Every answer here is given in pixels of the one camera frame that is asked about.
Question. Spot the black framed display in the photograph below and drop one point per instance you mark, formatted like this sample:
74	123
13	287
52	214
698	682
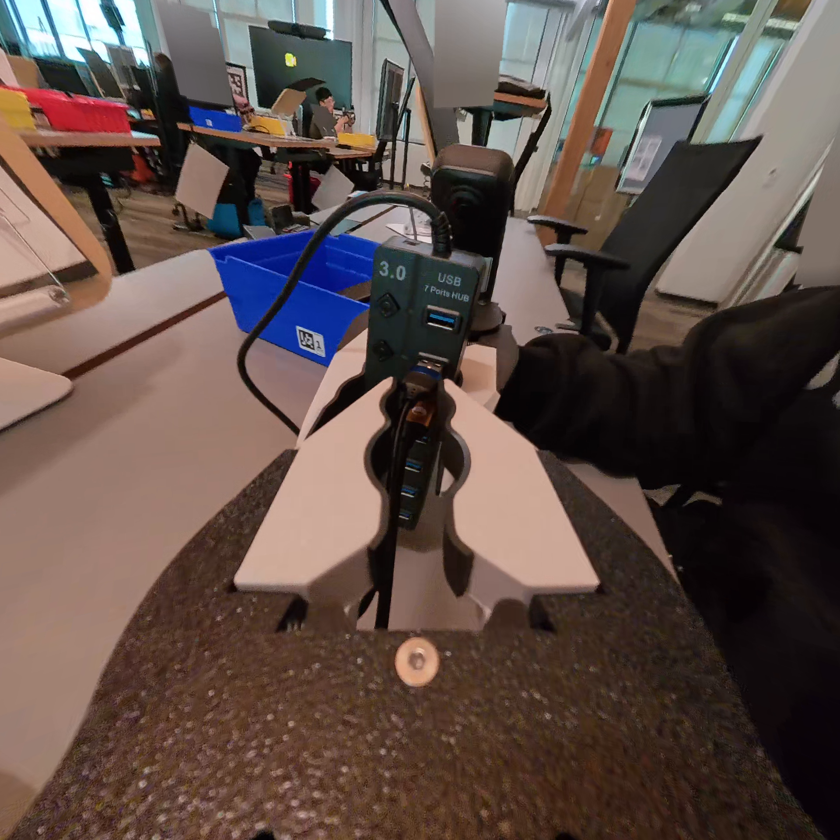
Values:
663	144

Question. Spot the wooden document stand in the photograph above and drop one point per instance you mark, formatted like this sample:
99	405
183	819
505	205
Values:
79	229

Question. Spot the large black wall screen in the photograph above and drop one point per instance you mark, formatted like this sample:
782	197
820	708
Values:
298	65

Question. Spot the large blue plastic bin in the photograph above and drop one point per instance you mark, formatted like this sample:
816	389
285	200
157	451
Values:
262	289

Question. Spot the black office chair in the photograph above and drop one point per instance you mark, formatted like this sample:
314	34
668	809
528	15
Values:
682	197

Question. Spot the small framed marker sign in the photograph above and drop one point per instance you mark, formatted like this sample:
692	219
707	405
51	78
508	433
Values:
236	85

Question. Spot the black monitor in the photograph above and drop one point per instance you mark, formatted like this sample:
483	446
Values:
390	98

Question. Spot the wooden desk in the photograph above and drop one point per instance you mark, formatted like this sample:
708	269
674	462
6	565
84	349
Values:
92	141
262	139

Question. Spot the person's black clothing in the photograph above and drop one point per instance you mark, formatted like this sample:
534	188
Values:
754	623

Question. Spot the white form sheet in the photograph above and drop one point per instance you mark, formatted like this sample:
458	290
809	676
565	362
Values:
19	249

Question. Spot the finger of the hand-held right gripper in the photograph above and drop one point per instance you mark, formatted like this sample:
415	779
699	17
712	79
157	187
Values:
328	394
482	374

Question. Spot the red plastic bin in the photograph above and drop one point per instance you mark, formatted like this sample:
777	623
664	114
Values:
79	108

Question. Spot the yellow plastic bin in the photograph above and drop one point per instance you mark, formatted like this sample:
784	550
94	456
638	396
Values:
269	124
13	108
358	140

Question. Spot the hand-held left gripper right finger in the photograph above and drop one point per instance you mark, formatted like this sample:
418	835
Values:
525	518

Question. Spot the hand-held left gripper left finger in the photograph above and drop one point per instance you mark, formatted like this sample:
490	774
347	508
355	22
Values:
308	518

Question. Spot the black camera on stand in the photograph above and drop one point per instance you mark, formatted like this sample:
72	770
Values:
472	197

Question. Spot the wooden post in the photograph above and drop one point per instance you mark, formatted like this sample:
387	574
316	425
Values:
590	98

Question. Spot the small blue plastic bin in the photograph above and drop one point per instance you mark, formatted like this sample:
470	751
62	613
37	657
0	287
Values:
216	119

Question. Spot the black standing desk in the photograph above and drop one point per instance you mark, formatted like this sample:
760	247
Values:
518	102

